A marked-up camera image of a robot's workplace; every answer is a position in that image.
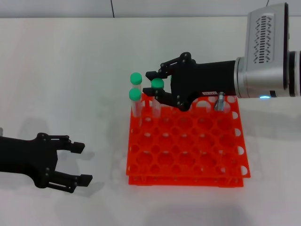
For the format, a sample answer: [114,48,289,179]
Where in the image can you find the orange plastic test tube rack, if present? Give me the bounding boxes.
[126,93,252,188]

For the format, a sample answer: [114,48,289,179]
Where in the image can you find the silver right gripper cable plug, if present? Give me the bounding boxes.
[213,91,226,112]

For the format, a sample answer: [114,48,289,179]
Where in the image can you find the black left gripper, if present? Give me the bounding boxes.
[0,133,94,194]

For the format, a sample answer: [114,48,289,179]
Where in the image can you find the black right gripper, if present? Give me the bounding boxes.
[142,51,238,112]

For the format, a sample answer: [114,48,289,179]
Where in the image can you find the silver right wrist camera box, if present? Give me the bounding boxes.
[244,2,290,66]

